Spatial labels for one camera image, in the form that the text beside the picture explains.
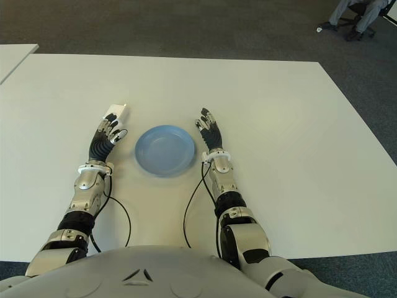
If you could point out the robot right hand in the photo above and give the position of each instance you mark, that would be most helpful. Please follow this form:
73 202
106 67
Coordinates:
212 136

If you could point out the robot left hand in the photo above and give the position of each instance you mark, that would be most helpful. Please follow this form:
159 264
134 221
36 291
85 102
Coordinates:
99 149

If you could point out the white charger block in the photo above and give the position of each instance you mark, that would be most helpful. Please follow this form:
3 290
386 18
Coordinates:
119 110

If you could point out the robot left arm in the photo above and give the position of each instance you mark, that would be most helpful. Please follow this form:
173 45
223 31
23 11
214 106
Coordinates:
87 186

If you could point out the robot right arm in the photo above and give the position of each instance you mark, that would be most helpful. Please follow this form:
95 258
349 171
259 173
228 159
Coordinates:
248 239

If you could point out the blue plate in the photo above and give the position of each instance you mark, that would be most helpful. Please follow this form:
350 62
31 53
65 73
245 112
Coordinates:
164 152

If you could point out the white side table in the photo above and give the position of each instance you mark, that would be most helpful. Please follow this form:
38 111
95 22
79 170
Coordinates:
12 59

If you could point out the grey robot torso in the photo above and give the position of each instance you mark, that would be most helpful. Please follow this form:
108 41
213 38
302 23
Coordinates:
139 279

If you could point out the black office chair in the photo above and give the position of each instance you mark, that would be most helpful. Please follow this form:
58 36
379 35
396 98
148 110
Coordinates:
347 21

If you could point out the seated person in grey trousers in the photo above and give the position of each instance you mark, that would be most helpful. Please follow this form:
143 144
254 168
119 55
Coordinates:
339 12

